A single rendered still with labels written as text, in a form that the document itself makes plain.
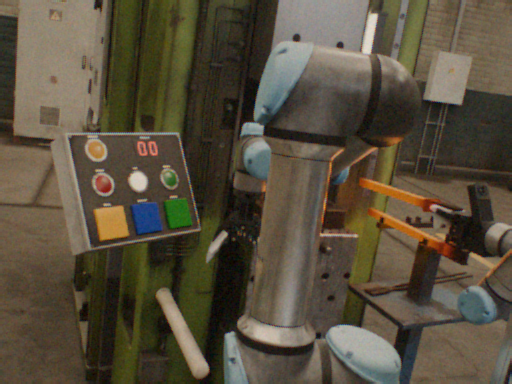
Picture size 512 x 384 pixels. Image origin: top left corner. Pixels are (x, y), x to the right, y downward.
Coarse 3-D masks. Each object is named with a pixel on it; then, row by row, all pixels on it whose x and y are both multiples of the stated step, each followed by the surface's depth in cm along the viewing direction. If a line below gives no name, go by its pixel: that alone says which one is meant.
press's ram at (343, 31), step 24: (264, 0) 159; (288, 0) 151; (312, 0) 154; (336, 0) 157; (360, 0) 160; (264, 24) 158; (288, 24) 153; (312, 24) 156; (336, 24) 159; (360, 24) 162; (264, 48) 158
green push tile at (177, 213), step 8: (176, 200) 140; (184, 200) 141; (168, 208) 137; (176, 208) 139; (184, 208) 141; (168, 216) 136; (176, 216) 138; (184, 216) 140; (168, 224) 136; (176, 224) 138; (184, 224) 139; (192, 224) 141
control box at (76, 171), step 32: (64, 160) 123; (96, 160) 126; (128, 160) 133; (160, 160) 140; (64, 192) 124; (96, 192) 124; (128, 192) 130; (160, 192) 137; (192, 192) 145; (96, 224) 122; (128, 224) 128
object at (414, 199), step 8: (360, 184) 169; (368, 184) 165; (376, 184) 161; (384, 192) 157; (392, 192) 154; (400, 192) 151; (408, 200) 147; (416, 200) 144; (424, 200) 140; (432, 200) 140; (440, 200) 141; (424, 208) 140; (448, 208) 134; (456, 208) 132
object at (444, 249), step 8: (376, 216) 188; (384, 216) 184; (392, 224) 181; (400, 224) 177; (408, 232) 174; (416, 232) 171; (432, 240) 165; (440, 240) 166; (440, 248) 161; (448, 248) 161; (456, 248) 157; (448, 256) 160; (456, 256) 158; (464, 256) 155; (464, 264) 156
